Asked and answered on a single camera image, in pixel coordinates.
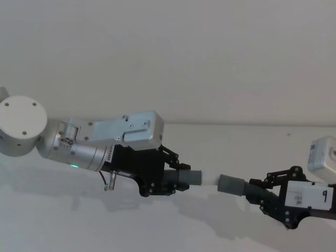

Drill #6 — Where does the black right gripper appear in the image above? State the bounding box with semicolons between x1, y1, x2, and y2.
245;165;336;230

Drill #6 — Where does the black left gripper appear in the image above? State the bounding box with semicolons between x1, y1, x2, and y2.
100;143;191;197

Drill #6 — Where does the black ribbed hose grey cuff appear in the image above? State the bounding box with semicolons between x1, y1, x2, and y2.
217;174;280;206
164;169;203;187

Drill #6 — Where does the white table cloth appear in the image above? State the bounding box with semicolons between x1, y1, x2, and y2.
0;122;336;252

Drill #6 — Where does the thin dark cable silver plug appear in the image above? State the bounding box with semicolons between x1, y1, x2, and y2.
99;170;118;191

